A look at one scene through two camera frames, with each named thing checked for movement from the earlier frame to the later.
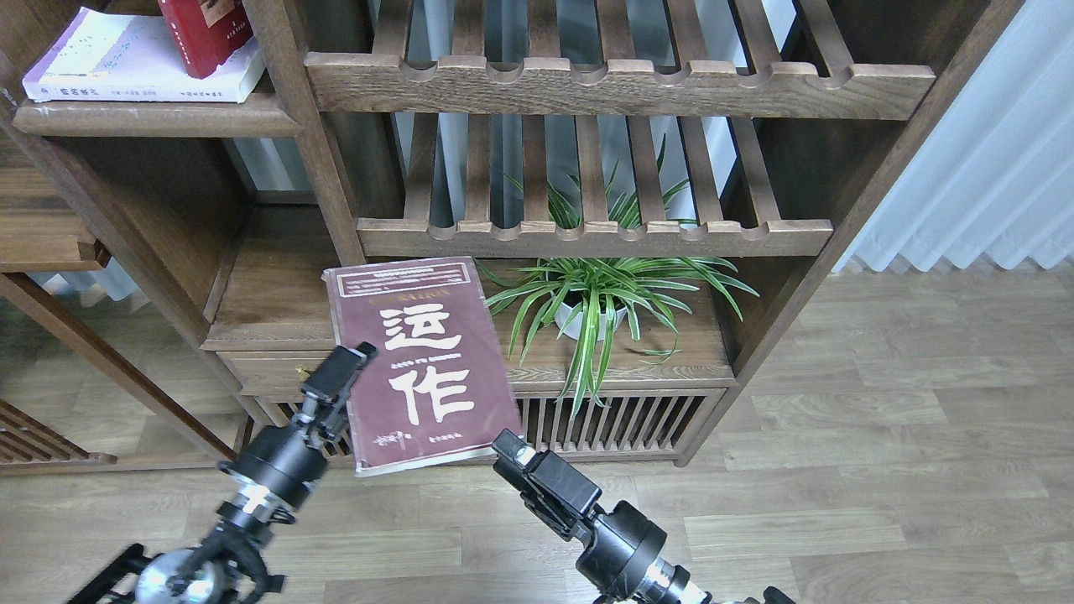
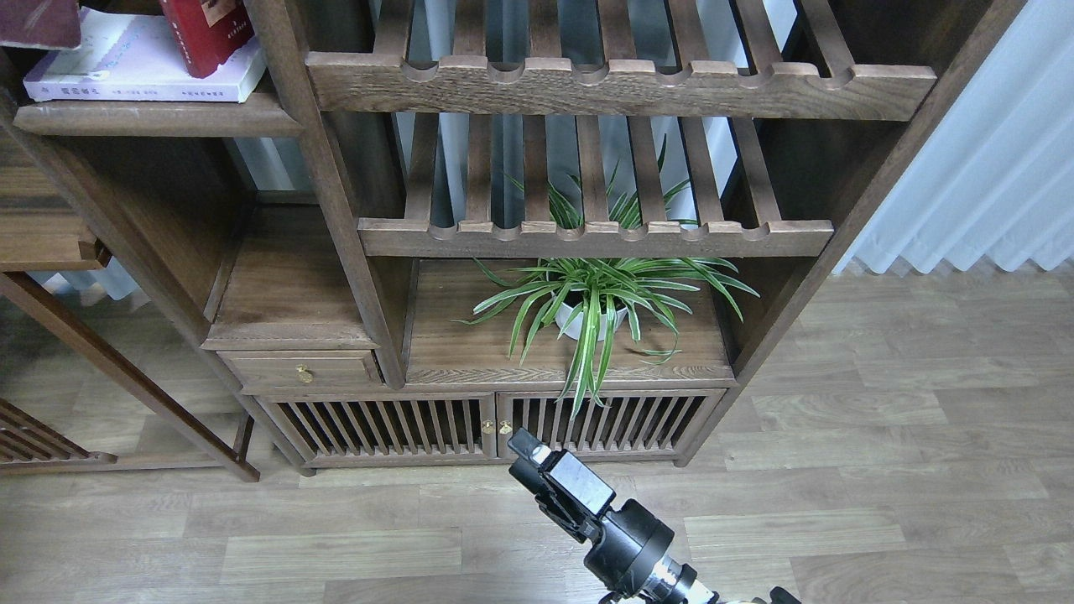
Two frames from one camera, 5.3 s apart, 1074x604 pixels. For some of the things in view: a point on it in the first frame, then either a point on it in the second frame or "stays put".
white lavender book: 106,55 stays put
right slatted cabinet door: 648,427 stays put
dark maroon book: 437,390 -> 41,23
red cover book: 207,33 stays put
